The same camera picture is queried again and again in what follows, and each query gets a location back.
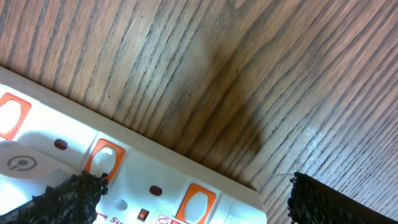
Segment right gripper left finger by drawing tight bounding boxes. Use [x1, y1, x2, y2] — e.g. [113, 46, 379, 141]
[1, 170, 109, 224]

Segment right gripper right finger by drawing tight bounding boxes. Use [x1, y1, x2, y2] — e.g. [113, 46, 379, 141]
[287, 172, 397, 224]

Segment white power strip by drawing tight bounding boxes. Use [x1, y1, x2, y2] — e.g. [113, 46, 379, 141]
[1, 68, 267, 223]

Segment white charger plug adapter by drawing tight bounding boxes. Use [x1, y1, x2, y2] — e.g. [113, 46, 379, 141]
[1, 141, 76, 215]

